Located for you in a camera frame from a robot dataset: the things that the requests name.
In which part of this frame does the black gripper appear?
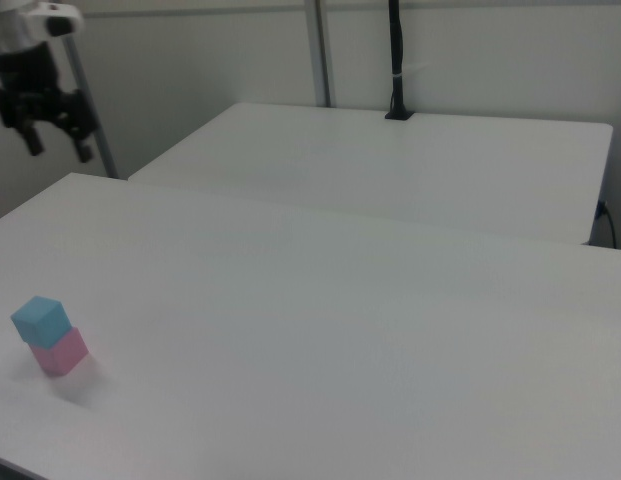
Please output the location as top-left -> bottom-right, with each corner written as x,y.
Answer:
0,42 -> 99,164

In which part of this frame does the blue cube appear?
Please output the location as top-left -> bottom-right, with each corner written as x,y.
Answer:
9,295 -> 69,349

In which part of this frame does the slanted aluminium frame post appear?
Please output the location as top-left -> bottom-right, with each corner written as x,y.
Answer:
62,34 -> 120,180

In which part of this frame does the white side table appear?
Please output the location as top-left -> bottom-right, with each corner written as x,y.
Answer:
127,102 -> 615,246

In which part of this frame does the black power cable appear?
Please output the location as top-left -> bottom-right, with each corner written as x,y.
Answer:
596,199 -> 619,249

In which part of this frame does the white cable tie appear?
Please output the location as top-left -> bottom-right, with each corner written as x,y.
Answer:
392,62 -> 431,80

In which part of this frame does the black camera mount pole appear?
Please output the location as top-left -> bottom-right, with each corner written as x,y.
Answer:
384,0 -> 415,121

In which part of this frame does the upright aluminium frame post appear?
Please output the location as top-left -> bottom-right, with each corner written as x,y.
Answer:
304,0 -> 336,108

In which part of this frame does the pink cube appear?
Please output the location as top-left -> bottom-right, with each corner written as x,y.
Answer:
28,327 -> 90,378

